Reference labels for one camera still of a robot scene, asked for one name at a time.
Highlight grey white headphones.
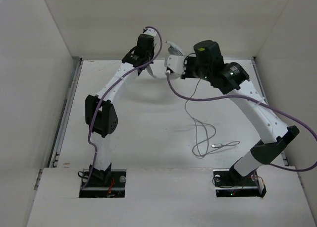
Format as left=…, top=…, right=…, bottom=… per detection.
left=146, top=40, right=189, bottom=80

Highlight grey headphone cable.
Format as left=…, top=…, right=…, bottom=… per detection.
left=184, top=77, right=241, bottom=159

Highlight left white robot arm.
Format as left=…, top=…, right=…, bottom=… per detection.
left=85, top=28, right=162, bottom=186

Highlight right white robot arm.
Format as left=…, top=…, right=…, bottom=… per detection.
left=182, top=40, right=299, bottom=184

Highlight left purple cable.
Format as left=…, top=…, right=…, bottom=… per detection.
left=83, top=26, right=163, bottom=188

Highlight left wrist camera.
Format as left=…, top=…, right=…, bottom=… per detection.
left=142, top=27, right=159, bottom=39

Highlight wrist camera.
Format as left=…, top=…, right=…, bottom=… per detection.
left=142, top=27, right=159, bottom=39
left=164, top=55, right=186, bottom=76

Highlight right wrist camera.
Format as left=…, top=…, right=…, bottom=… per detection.
left=164, top=55, right=186, bottom=76

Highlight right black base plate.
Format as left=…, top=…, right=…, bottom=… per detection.
left=212, top=169, right=267, bottom=198

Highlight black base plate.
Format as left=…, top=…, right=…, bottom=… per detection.
left=212, top=169, right=267, bottom=198
left=77, top=170, right=127, bottom=198

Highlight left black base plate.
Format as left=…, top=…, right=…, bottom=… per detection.
left=77, top=170, right=127, bottom=198

